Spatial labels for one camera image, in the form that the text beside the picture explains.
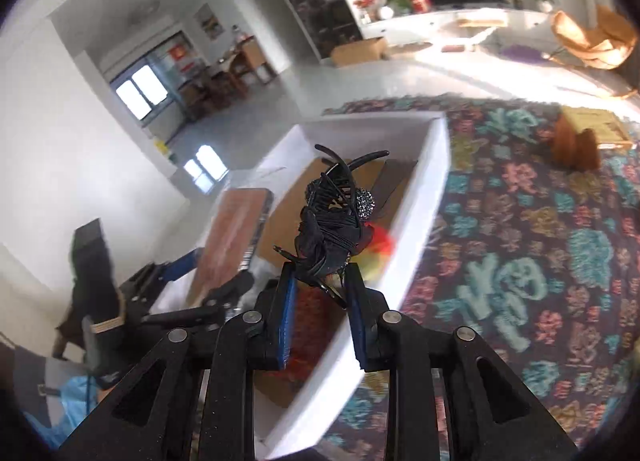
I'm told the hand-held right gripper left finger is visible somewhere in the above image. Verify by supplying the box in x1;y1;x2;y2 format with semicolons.
57;261;301;461

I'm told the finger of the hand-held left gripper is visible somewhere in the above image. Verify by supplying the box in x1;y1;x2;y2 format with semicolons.
125;247;206;302
142;270;257;329

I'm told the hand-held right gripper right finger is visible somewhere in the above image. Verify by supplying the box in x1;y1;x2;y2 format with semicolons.
345;262;581;461

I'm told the red mesh pouch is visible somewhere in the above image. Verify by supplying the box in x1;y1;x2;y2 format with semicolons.
287;286;351;382

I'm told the red and white plush toy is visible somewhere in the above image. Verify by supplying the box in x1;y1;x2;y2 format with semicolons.
350;221;401;284

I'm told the white storage box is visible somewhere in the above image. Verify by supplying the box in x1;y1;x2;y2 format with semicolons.
150;111;453;459

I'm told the blue plastic bag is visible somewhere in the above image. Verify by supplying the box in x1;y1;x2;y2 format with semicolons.
37;375;103;449

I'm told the glass balcony door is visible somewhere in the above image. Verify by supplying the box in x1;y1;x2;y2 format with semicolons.
102;31;196;139

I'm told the wooden dining table set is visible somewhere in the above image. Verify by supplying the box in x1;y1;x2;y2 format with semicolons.
177;36;278;114

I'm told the brown cardboard box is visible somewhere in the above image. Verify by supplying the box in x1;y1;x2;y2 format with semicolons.
331;36;390;67

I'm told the light brown pouch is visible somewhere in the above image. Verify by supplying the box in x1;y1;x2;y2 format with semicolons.
552;114;583;164

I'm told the white television cabinet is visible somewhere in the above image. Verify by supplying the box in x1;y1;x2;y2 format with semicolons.
360;6;556;47

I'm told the purple floor mat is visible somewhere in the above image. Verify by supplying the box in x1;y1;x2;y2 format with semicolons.
499;44;548;63

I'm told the flat yellow cardboard box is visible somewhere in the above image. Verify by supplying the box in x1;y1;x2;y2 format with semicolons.
559;107;632;148

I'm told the orange chair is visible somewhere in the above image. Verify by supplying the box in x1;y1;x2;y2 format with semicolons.
549;5;638;71

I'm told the framed wall picture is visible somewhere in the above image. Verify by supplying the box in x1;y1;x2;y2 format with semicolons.
194;3;226;41

